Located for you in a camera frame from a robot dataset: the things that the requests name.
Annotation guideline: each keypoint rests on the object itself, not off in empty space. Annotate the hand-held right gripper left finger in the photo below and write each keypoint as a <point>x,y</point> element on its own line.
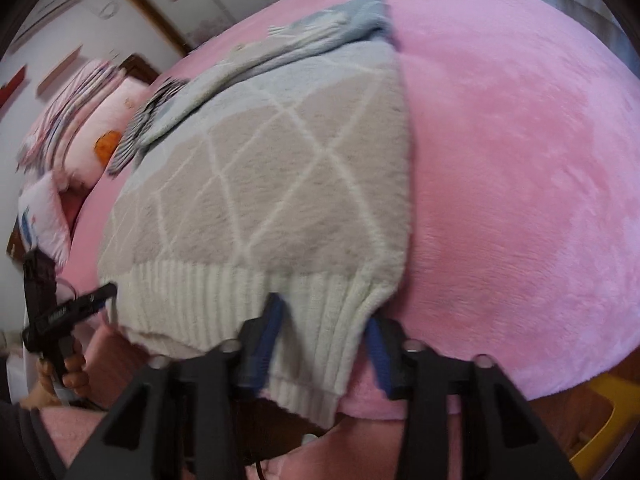
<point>265,345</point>

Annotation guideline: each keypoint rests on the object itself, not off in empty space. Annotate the brown wooden headboard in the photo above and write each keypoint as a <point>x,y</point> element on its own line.
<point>142,67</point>

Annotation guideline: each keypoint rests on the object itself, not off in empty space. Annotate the black white striped garment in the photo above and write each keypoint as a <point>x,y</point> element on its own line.
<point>132,132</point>

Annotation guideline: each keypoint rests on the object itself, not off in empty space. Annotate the person's pink pants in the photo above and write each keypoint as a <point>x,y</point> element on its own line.
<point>70,435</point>

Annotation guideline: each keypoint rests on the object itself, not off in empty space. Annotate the yellow plastic stool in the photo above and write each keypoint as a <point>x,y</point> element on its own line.
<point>602,425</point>

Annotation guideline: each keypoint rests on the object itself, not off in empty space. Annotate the diamond pattern knit sweater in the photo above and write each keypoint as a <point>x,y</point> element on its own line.
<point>260,185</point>

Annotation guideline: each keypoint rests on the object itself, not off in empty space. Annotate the folded pink ruffled blanket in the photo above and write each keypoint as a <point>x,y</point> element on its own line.
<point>75,92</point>

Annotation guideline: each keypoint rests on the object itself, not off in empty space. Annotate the red wall shelf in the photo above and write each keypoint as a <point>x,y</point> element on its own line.
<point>12,87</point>

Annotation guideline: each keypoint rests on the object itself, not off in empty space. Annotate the light wooden wall shelf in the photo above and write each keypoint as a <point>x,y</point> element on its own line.
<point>60,70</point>

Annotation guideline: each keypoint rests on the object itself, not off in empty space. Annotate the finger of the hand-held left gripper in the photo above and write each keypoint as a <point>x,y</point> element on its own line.
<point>92,300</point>

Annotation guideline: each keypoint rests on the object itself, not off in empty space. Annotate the white embroidered pillow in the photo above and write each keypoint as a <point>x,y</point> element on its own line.
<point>45,220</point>

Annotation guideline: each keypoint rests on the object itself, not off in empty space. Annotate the pink plush bed blanket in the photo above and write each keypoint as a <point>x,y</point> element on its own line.
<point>500,185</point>

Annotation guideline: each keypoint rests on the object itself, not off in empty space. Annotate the person's left forearm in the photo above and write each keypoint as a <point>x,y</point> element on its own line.
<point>22,440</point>

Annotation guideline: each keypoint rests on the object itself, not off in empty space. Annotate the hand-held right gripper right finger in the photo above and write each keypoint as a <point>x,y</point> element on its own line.
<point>377,355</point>

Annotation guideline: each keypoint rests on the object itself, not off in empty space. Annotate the person's left hand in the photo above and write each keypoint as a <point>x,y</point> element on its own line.
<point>72,385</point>

